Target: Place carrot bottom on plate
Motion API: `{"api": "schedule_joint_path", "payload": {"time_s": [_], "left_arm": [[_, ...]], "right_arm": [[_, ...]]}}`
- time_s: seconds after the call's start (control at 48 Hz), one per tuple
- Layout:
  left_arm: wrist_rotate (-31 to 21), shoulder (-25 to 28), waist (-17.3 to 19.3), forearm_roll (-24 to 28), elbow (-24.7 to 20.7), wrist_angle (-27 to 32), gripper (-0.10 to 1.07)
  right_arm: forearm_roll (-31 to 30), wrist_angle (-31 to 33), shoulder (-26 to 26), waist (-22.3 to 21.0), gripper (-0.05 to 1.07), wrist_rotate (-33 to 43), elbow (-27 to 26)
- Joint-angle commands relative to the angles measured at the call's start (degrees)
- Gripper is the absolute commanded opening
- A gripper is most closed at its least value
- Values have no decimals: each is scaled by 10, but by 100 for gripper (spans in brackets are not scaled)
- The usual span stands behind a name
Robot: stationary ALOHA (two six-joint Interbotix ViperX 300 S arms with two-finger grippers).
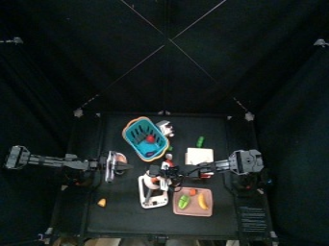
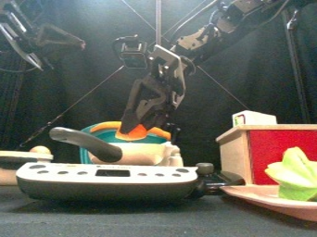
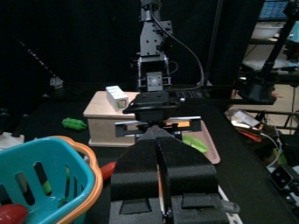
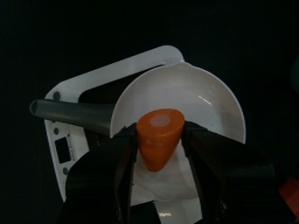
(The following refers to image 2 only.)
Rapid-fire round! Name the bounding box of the orange toy carrot piece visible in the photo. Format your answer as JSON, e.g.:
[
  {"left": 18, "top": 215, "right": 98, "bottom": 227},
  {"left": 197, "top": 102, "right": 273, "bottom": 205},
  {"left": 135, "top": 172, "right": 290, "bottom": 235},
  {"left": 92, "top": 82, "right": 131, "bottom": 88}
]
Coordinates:
[{"left": 114, "top": 123, "right": 161, "bottom": 142}]

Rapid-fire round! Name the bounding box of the pink plate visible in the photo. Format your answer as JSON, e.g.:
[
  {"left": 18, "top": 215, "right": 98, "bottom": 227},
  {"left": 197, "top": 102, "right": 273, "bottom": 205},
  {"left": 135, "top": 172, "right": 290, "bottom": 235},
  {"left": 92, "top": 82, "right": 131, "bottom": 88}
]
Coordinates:
[{"left": 219, "top": 183, "right": 317, "bottom": 223}]

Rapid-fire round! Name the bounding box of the teal bowl with orange rim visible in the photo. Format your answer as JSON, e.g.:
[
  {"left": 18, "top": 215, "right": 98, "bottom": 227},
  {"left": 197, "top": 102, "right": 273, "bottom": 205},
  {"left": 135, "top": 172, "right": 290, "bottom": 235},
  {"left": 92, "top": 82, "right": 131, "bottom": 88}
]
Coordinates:
[{"left": 79, "top": 120, "right": 174, "bottom": 165}]

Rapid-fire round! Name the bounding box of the small white carton box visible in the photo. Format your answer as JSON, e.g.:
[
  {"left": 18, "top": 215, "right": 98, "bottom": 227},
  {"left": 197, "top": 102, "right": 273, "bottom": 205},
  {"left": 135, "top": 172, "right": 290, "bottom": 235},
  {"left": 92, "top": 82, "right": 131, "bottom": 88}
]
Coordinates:
[{"left": 230, "top": 109, "right": 278, "bottom": 128}]

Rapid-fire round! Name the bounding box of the black knob toy piece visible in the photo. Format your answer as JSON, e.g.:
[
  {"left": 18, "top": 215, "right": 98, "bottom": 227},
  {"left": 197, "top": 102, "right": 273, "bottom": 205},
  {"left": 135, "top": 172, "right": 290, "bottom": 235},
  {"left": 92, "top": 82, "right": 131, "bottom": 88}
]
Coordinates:
[{"left": 187, "top": 162, "right": 246, "bottom": 199}]

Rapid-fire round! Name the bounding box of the wooden box with red panel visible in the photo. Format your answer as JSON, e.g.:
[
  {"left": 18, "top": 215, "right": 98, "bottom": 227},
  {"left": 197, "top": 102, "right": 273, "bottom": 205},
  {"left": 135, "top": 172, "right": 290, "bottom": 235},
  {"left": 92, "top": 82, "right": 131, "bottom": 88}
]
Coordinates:
[{"left": 215, "top": 123, "right": 317, "bottom": 186}]

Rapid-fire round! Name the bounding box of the green toy lettuce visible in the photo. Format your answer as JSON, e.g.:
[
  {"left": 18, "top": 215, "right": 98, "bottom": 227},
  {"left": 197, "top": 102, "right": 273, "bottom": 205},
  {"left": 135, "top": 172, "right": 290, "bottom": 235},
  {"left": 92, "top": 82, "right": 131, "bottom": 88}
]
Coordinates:
[{"left": 264, "top": 146, "right": 317, "bottom": 203}]

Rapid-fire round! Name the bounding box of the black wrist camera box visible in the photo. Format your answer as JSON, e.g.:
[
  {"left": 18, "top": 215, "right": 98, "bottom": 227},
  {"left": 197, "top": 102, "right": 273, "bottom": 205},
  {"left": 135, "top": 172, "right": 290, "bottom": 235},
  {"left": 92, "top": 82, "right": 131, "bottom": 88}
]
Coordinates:
[{"left": 111, "top": 34, "right": 149, "bottom": 70}]

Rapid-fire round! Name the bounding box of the vertical metal frame pole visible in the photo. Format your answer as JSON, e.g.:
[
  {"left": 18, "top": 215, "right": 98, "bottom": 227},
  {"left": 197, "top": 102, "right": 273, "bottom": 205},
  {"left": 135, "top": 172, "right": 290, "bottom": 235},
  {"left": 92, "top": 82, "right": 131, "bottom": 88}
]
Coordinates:
[{"left": 155, "top": 0, "right": 162, "bottom": 47}]

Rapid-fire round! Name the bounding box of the cream toy pan grey handle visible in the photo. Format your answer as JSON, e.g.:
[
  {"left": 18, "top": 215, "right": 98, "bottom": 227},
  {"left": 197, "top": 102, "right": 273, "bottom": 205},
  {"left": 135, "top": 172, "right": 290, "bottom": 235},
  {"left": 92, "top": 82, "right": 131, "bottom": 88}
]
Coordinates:
[{"left": 48, "top": 126, "right": 185, "bottom": 168}]

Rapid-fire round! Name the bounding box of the black slanted frame pole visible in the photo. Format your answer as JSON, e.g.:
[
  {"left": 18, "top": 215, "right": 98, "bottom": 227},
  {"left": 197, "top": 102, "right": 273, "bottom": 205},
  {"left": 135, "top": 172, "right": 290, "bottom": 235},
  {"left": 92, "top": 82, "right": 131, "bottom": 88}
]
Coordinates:
[{"left": 281, "top": 8, "right": 312, "bottom": 124}]

